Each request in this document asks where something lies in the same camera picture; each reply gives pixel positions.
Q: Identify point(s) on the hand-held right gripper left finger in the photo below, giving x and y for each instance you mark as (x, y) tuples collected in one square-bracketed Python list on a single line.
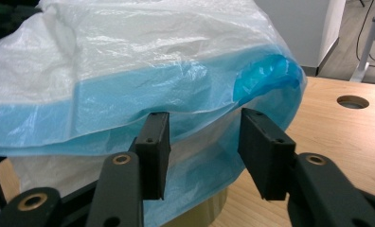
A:
[(153, 157)]

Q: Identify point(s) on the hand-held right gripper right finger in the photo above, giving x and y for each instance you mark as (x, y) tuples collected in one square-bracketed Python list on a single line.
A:
[(266, 157)]

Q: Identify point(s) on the olive round trash bin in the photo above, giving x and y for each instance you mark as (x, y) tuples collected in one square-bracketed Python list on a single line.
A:
[(195, 212)]

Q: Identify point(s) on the translucent white blue trash bag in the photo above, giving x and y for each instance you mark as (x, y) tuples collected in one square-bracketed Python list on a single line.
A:
[(113, 63)]

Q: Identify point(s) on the white cabinet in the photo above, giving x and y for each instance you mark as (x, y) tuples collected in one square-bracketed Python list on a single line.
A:
[(296, 28)]

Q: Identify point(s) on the white metal desk frame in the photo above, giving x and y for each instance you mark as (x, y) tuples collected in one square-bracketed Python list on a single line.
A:
[(370, 38)]

